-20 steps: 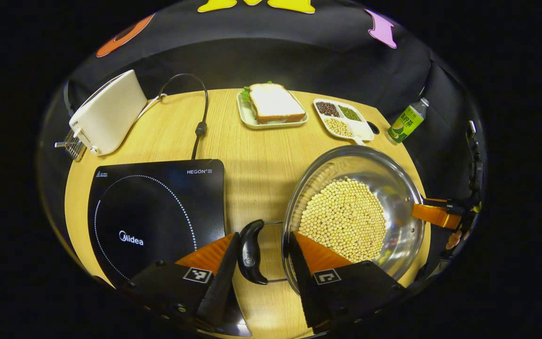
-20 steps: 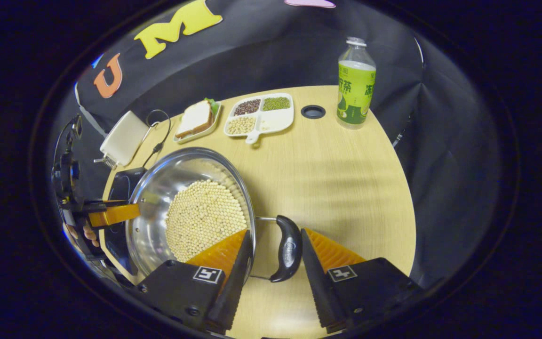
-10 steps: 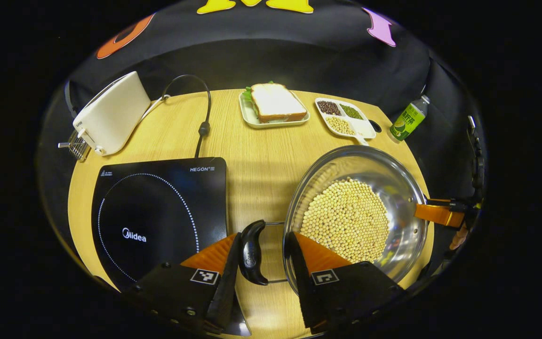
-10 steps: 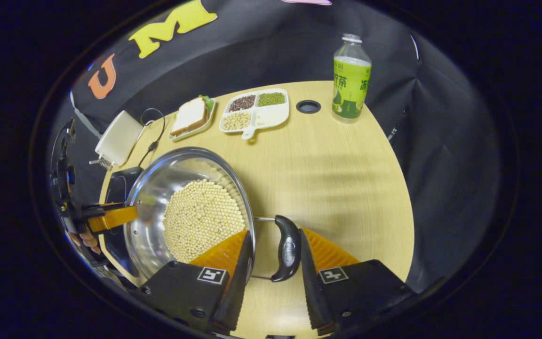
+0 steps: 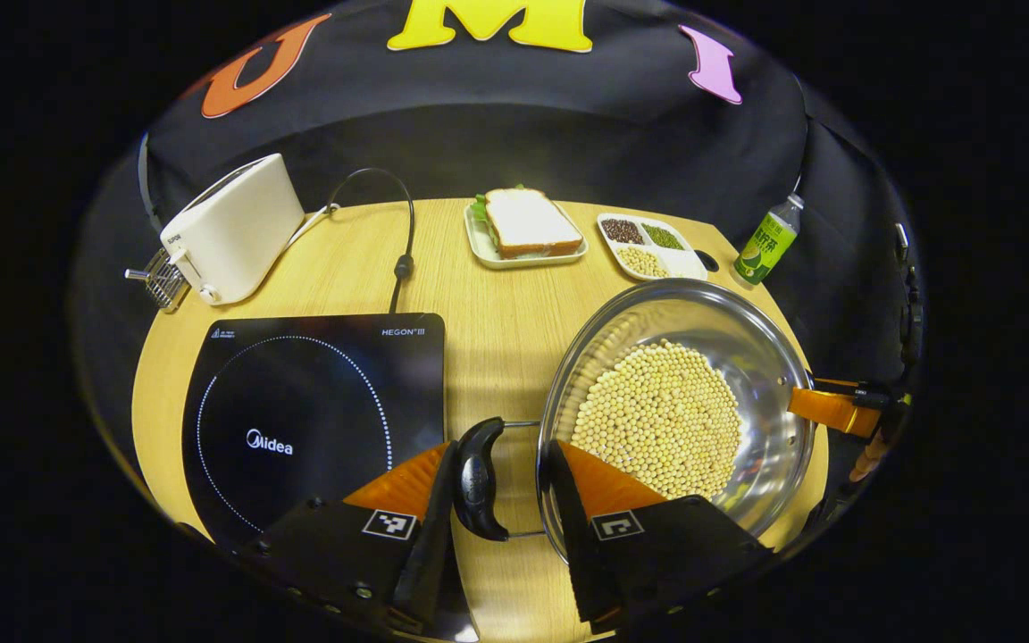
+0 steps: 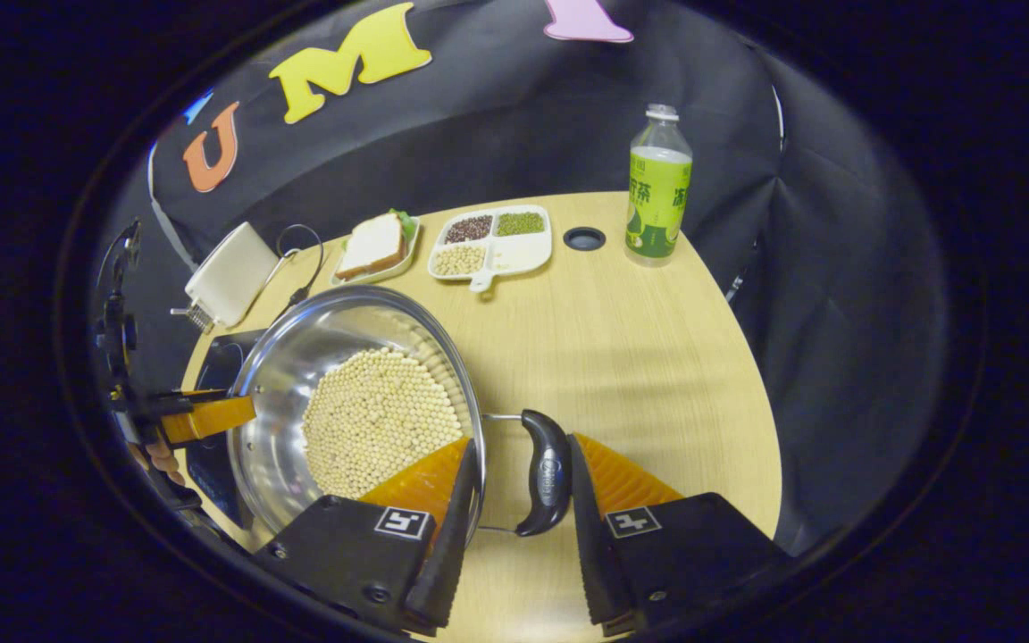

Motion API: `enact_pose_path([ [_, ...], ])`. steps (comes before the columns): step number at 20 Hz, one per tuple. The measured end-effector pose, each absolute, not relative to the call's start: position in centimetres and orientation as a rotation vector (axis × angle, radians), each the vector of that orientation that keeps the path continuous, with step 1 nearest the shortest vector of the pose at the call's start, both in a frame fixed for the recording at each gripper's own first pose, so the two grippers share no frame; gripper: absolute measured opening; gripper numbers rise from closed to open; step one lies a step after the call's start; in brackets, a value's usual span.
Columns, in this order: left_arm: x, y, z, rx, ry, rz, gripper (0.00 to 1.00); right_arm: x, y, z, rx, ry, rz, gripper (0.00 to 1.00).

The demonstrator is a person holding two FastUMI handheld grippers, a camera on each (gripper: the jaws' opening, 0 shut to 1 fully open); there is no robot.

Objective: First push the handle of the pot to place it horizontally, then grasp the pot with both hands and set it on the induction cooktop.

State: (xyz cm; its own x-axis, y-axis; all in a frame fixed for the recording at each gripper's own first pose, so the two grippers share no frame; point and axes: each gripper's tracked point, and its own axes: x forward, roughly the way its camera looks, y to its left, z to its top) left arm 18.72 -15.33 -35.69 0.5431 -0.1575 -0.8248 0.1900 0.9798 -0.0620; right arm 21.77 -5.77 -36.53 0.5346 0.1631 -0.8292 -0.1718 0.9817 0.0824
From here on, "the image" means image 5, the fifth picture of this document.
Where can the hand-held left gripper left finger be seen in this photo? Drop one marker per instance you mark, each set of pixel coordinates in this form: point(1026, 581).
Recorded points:
point(434, 536)

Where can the white sandwich plate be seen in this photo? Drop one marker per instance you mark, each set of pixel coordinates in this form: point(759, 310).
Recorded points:
point(481, 246)

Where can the divided white bean tray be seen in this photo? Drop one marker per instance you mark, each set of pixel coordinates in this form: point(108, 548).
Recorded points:
point(680, 261)

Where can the white bread sandwich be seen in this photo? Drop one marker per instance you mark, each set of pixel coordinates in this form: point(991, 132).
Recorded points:
point(528, 221)

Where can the white toaster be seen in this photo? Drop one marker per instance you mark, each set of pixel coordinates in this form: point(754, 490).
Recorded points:
point(238, 223)

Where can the black induction cooktop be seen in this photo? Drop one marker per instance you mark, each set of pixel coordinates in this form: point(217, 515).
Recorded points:
point(300, 402)

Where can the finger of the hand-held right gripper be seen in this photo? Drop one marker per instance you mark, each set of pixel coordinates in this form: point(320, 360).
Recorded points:
point(827, 409)

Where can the pile of soybeans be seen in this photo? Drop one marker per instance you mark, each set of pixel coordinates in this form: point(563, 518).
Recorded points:
point(657, 420)

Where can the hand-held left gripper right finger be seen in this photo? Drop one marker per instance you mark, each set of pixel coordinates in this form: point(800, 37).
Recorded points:
point(568, 527)

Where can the green drink bottle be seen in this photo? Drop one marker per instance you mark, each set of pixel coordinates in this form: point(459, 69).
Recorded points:
point(769, 241)

